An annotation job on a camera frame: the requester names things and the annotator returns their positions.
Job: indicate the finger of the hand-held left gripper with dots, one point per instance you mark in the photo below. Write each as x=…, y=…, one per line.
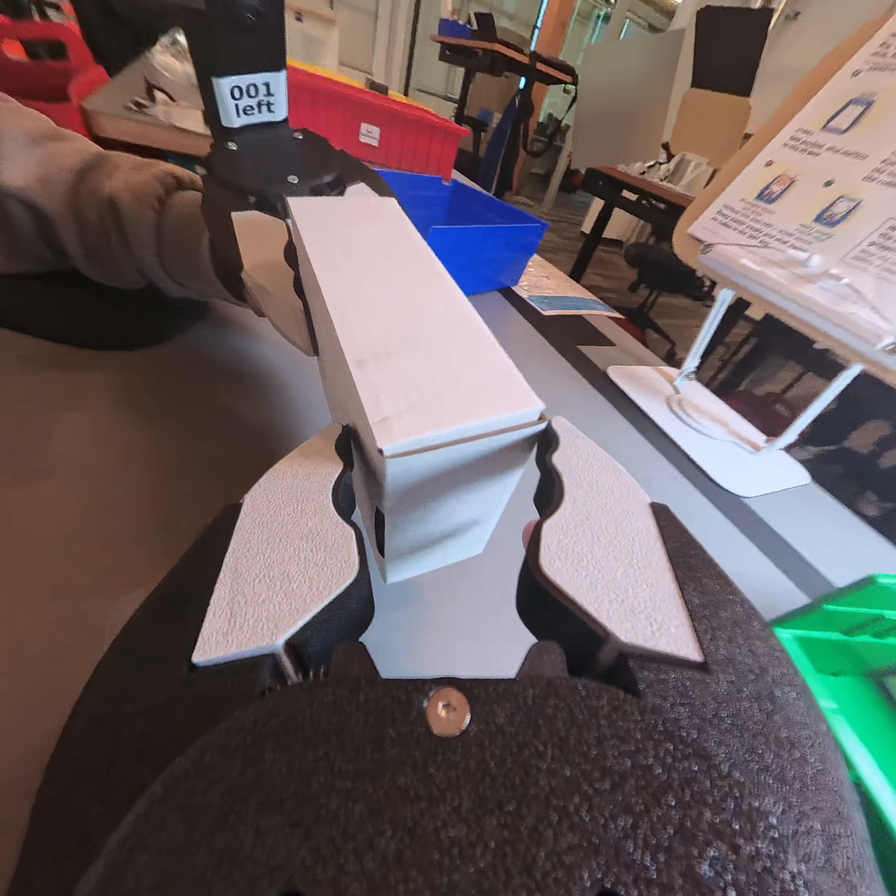
x=273, y=266

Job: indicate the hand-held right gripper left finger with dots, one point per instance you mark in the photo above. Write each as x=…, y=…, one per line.
x=280, y=560

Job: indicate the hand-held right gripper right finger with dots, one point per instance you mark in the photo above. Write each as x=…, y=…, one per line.
x=616, y=560

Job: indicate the white cardboard box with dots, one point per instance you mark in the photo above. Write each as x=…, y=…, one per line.
x=406, y=336

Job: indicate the blue plastic bin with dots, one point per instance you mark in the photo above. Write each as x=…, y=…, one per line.
x=490, y=252

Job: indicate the green plastic bin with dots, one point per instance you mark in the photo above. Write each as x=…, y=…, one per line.
x=840, y=651

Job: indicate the person's left forearm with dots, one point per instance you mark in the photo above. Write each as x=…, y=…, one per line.
x=105, y=210

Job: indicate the person's right hand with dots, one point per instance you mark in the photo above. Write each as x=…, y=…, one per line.
x=530, y=535

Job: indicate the white document stand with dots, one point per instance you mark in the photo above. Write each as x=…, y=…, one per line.
x=700, y=420

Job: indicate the red plastic bin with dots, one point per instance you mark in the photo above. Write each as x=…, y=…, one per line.
x=392, y=133

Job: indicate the red plastic crate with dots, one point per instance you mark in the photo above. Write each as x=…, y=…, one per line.
x=42, y=63

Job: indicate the black standing desk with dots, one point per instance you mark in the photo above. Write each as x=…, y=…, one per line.
x=504, y=56

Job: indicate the printed paper leaflet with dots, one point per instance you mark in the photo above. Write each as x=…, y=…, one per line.
x=560, y=294

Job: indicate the black office chair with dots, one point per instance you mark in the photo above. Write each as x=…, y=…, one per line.
x=665, y=269

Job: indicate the brown background desk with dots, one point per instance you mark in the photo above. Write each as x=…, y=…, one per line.
x=630, y=183

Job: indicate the printed instruction sheet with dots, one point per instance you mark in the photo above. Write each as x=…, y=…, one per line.
x=826, y=182

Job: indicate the brown cardboard carton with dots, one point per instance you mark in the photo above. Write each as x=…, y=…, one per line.
x=714, y=129

